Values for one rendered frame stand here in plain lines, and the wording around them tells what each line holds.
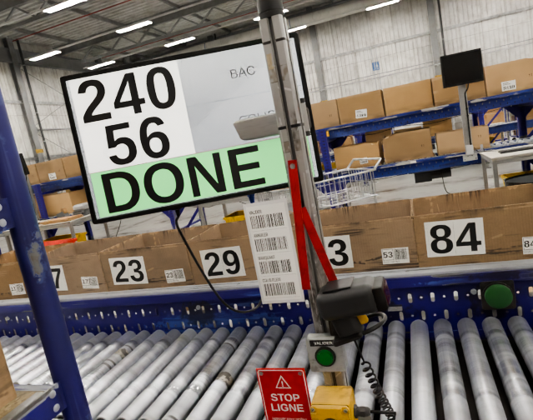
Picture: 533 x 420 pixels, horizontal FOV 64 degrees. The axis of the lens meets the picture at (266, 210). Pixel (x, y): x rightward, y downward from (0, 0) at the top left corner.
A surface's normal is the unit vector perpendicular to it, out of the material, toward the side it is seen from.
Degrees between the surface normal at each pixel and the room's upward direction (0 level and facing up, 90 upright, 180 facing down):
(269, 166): 86
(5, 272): 90
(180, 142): 86
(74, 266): 91
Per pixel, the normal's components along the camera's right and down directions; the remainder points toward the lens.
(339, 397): -0.18, -0.97
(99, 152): 0.02, 0.08
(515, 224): -0.29, 0.22
